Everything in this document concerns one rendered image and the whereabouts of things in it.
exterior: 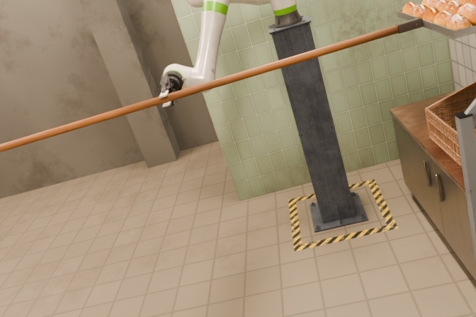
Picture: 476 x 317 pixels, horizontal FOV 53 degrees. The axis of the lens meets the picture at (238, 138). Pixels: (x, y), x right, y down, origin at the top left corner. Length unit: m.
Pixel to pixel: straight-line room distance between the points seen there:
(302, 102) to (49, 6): 2.82
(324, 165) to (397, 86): 0.85
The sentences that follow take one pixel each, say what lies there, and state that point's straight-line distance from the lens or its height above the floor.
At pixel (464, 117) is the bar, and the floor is 0.95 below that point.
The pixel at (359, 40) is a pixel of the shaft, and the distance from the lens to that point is 1.85.
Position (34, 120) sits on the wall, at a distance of 5.10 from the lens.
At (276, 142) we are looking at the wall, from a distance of 3.28.
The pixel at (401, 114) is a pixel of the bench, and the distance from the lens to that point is 2.71.
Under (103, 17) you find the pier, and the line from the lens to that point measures 4.33.
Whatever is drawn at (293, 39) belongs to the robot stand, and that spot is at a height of 1.13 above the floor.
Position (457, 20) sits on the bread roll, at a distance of 1.71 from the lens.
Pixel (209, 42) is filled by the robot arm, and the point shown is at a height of 1.29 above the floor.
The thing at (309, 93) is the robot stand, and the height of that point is 0.83.
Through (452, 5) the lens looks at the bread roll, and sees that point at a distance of 1.94.
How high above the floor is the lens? 1.62
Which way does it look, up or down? 21 degrees down
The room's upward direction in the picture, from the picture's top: 18 degrees counter-clockwise
